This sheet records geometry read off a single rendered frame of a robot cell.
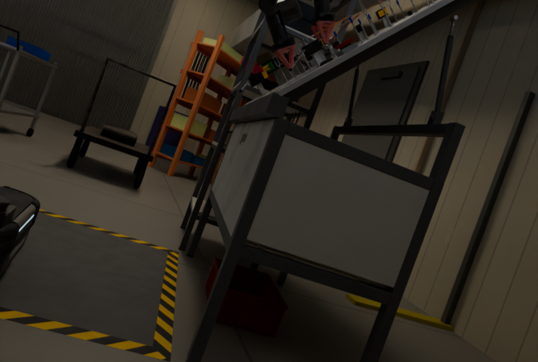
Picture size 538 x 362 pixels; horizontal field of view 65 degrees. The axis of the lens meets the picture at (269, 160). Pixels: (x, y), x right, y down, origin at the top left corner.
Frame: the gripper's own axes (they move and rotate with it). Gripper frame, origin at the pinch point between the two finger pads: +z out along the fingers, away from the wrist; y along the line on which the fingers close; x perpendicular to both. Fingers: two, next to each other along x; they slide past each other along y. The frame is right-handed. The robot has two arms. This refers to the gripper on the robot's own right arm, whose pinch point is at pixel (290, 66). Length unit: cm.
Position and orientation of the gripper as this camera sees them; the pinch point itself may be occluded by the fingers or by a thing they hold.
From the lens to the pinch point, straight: 157.0
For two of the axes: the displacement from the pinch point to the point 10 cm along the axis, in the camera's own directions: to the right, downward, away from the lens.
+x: -9.1, 3.5, -2.2
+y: -2.5, -0.4, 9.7
